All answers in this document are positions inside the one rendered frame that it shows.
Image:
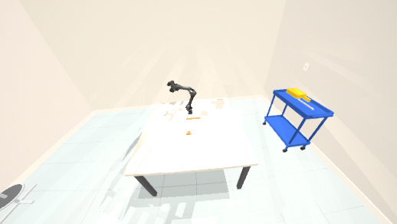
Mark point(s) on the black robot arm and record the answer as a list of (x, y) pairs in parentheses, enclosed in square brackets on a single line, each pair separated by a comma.
[(176, 86)]

